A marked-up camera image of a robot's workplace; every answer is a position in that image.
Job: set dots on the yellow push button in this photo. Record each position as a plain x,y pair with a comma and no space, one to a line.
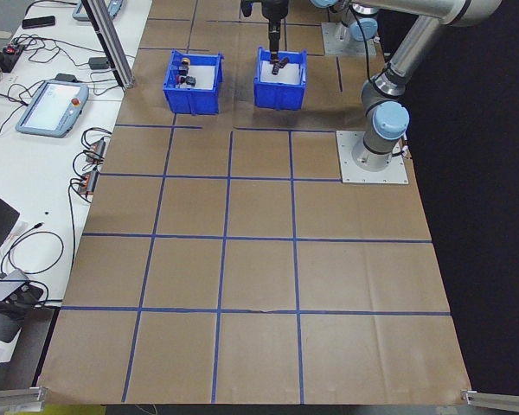
185,61

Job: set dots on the brown cylindrical capacitor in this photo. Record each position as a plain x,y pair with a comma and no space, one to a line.
283,63
275,69

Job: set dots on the black smartphone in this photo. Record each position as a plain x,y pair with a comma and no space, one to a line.
39,21

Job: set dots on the grey USB hub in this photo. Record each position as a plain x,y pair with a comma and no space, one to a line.
2,289

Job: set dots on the blue push-button storage bin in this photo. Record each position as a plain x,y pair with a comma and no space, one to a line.
192,103

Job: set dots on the orange black USB adapter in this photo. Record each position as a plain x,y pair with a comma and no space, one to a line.
97,149
90,181

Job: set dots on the green push button switch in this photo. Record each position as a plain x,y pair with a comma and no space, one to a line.
191,81

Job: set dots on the black selector switch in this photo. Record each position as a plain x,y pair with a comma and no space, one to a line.
183,69

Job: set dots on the black button box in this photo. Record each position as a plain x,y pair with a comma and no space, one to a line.
26,294

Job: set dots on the white side desk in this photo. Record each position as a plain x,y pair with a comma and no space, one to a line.
39,173

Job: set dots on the red mushroom push button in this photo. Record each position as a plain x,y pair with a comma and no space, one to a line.
180,79

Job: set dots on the circuit board with red parts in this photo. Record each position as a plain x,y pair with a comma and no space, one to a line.
14,48

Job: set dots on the aluminium profile rail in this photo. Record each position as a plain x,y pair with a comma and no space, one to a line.
15,395
497,400

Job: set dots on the black power adapter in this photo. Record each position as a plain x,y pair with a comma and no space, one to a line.
98,63
67,77

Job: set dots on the black electronic device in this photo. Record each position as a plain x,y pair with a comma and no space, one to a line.
2,64

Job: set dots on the white square base plate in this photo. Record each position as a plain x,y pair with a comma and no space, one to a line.
331,43
393,173

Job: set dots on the aluminium profile post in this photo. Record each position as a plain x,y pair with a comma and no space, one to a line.
112,47

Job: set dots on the blue capacitor storage bin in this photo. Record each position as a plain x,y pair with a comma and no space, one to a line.
281,97

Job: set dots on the black frame cover cloth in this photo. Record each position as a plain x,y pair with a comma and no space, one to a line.
480,194

